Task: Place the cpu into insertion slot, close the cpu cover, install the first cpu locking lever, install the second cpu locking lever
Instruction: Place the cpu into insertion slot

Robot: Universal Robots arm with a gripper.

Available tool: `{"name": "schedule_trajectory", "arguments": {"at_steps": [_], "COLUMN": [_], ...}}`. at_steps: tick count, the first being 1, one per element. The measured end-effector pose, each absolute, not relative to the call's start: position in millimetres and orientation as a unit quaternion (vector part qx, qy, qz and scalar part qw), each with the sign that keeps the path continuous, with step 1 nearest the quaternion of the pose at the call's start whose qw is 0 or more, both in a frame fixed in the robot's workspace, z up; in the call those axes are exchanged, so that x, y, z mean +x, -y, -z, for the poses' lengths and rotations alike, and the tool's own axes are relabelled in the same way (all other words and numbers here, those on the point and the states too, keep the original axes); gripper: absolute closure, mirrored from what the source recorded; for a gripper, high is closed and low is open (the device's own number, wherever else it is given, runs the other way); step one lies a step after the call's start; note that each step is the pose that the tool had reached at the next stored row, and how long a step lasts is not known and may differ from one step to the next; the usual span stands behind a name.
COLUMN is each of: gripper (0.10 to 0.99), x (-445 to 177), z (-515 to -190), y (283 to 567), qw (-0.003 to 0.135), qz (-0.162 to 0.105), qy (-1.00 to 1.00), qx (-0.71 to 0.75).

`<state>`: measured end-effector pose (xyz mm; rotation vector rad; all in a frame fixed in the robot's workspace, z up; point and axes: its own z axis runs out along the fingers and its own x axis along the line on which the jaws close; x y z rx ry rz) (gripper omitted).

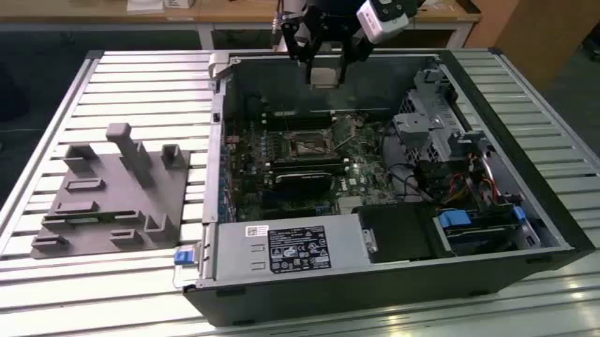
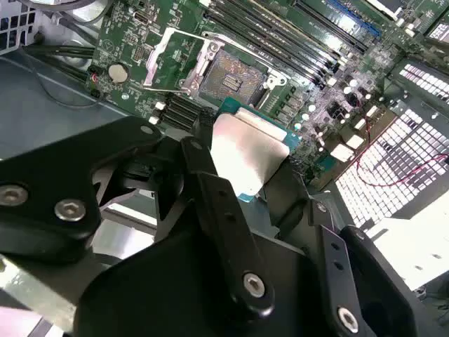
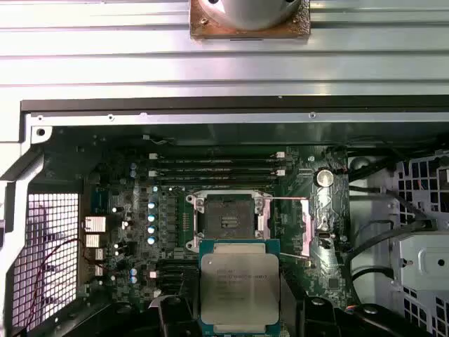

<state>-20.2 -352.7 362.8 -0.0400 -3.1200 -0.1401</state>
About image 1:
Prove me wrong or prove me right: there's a blue cable plug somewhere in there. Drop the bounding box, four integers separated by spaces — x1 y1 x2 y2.
173 246 200 268

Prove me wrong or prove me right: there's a silver power supply with label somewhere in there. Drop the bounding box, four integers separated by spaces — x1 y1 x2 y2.
213 213 379 282

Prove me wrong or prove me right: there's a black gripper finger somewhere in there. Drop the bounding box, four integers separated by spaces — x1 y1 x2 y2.
281 15 325 86
339 27 376 85

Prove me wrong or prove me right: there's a wooden cabinet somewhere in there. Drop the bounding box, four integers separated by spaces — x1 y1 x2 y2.
467 0 600 91

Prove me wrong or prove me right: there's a wooden desk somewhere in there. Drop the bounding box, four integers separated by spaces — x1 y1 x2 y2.
0 0 483 50

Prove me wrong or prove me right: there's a green RAM stick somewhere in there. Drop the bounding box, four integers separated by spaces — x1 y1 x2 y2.
65 216 118 224

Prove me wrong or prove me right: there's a metal socket cover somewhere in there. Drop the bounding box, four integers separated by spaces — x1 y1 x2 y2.
293 111 335 136

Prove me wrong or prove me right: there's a black graphics card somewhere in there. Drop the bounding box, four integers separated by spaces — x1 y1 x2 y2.
275 171 335 196

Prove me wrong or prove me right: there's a black RAM slot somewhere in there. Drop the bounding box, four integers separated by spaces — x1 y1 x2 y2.
271 164 351 177
272 158 352 170
267 110 332 130

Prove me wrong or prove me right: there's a silver square CPU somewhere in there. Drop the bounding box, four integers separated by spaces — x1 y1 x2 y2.
311 67 340 88

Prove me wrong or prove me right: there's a silver metal drive cage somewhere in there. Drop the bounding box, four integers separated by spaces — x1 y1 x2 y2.
392 68 487 163

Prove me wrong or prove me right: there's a black hard disk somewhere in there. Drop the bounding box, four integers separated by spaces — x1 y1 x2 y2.
440 224 523 256

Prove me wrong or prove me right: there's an open black PC case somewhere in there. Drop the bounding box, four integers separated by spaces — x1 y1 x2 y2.
181 48 598 327

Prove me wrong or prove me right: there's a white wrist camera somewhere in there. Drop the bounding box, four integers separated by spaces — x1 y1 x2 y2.
356 0 412 45

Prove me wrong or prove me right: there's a CPU socket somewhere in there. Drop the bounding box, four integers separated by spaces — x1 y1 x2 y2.
287 128 340 159

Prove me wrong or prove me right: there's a grey parts rack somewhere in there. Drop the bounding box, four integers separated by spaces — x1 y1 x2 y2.
29 122 193 260

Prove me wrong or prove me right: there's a black wire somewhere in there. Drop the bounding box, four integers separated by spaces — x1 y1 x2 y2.
387 163 440 205

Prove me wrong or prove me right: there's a blue disk carrier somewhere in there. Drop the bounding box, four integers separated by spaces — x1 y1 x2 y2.
434 209 475 234

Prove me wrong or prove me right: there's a black plastic shroud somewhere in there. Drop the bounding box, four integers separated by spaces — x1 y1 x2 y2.
351 203 455 264

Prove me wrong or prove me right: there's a white cardboard box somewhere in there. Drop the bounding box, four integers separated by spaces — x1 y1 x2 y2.
126 0 166 15

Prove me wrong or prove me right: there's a small silver heat sink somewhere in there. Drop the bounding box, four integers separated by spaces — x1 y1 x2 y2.
337 196 365 213

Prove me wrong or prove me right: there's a green motherboard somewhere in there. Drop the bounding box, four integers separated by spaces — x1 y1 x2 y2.
224 111 406 224

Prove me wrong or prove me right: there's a red orange wire bundle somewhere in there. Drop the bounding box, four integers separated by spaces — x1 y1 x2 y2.
448 174 499 206

